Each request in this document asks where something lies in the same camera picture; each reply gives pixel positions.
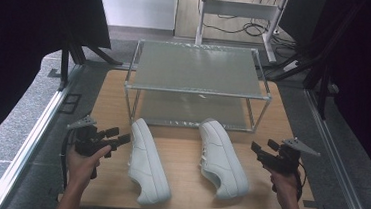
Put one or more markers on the person's left hand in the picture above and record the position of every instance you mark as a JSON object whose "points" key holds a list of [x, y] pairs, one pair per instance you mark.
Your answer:
{"points": [[81, 170]]}

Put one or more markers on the aluminium rail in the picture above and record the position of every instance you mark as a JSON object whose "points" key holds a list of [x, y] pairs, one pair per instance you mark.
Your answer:
{"points": [[339, 160], [34, 136]]}

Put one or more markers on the black metal stand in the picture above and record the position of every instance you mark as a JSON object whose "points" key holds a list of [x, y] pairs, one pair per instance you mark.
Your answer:
{"points": [[323, 85]]}

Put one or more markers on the white power strip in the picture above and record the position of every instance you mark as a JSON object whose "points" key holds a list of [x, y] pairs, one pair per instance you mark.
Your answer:
{"points": [[291, 65]]}

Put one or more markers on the grey two-tier shoe rack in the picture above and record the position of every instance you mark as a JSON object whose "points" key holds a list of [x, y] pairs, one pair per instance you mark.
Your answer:
{"points": [[196, 68]]}

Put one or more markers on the person's right hand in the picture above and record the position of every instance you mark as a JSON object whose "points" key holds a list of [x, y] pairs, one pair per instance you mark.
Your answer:
{"points": [[285, 189]]}

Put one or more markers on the black tripod stand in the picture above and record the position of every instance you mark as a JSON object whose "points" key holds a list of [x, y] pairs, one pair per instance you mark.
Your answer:
{"points": [[64, 65]]}

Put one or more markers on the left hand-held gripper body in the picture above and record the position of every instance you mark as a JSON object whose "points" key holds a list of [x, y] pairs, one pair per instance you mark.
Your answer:
{"points": [[87, 140]]}

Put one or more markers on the white desk frame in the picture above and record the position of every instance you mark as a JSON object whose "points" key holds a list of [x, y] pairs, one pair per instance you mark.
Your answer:
{"points": [[237, 9]]}

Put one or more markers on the white sneaker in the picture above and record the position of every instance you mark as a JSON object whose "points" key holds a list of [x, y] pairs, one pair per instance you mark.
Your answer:
{"points": [[146, 168], [222, 161]]}

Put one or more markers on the white cabinet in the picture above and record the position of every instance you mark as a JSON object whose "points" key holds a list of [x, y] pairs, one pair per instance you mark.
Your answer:
{"points": [[134, 3]]}

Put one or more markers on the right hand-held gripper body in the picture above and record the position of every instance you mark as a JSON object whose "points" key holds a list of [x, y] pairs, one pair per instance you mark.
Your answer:
{"points": [[286, 161]]}

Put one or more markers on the dark curtain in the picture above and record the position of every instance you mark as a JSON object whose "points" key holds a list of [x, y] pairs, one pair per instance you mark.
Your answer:
{"points": [[369, 82], [21, 38]]}

